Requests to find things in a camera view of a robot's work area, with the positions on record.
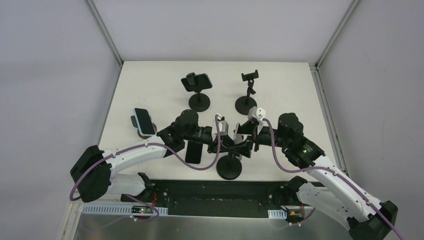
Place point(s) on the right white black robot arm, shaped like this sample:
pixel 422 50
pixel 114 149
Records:
pixel 364 216

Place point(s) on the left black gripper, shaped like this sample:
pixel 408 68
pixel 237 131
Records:
pixel 216 143

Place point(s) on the light blue phone on wooden stand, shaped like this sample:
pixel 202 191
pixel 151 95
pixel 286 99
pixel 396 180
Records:
pixel 144 122

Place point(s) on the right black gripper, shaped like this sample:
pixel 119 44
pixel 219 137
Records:
pixel 248 141

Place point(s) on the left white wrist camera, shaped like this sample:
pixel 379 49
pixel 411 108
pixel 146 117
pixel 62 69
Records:
pixel 219 126

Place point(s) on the white cable duct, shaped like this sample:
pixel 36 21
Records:
pixel 122 209
pixel 277 214

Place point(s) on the black phone stand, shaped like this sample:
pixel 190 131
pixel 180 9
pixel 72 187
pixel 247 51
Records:
pixel 229 167
pixel 199 102
pixel 244 103

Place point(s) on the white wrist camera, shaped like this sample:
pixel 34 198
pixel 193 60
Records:
pixel 219 126
pixel 256 116

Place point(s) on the blue-cased phone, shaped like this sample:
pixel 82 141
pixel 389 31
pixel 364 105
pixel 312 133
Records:
pixel 196 82

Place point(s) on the right white cable duct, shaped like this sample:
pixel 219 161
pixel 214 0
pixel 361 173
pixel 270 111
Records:
pixel 277 214

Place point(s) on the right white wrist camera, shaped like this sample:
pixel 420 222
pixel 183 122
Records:
pixel 256 116

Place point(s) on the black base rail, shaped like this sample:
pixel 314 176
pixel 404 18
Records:
pixel 234 199

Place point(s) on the black phone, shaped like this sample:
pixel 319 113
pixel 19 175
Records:
pixel 193 153

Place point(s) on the left white cable duct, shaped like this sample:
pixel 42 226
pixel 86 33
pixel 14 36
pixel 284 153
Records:
pixel 122 209

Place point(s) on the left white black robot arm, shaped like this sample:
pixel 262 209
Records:
pixel 99 172

